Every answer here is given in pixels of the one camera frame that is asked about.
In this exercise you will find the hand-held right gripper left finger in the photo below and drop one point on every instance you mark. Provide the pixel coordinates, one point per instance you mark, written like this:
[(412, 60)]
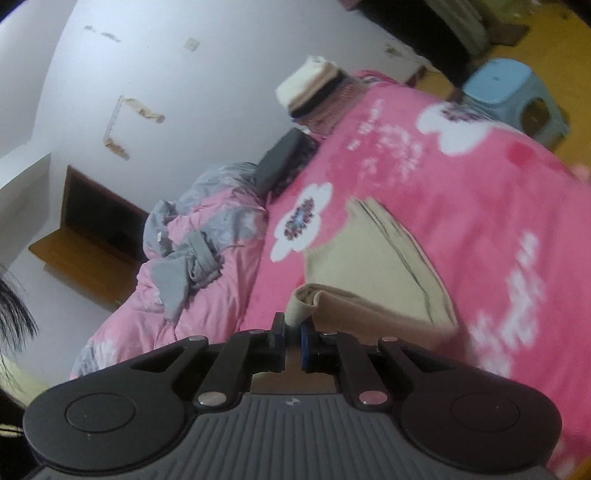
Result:
[(279, 341)]

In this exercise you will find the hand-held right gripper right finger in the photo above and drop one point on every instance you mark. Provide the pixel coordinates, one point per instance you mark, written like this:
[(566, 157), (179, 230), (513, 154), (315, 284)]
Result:
[(305, 350)]

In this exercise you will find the beige pants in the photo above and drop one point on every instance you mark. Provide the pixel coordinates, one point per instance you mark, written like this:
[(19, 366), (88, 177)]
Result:
[(369, 263)]

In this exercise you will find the pink and grey quilt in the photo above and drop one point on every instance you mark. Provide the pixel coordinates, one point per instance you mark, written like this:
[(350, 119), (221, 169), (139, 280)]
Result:
[(207, 286)]

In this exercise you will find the grey sweatpants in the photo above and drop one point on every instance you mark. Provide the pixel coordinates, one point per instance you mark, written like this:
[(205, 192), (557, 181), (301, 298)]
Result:
[(184, 272)]

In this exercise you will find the dark grey folded garment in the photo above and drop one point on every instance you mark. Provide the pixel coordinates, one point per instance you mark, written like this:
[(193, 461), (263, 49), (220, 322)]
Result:
[(281, 159)]

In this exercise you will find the wooden headboard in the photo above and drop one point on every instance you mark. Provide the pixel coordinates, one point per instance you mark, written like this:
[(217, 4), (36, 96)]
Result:
[(92, 230)]

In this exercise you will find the pink floral blanket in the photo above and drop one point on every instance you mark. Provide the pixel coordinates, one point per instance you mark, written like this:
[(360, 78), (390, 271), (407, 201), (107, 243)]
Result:
[(461, 184)]

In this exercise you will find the black folded garment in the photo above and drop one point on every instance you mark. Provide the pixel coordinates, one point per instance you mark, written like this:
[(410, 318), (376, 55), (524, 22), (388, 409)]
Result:
[(323, 99)]

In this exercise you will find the white folded towel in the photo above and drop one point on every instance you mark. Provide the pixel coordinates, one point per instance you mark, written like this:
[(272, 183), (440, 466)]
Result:
[(309, 81)]

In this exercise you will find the person's hair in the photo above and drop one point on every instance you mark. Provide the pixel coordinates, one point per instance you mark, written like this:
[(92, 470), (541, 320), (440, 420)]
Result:
[(16, 314)]

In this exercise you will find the blue plastic stool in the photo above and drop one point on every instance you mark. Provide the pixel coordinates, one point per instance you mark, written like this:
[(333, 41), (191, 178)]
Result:
[(503, 83)]

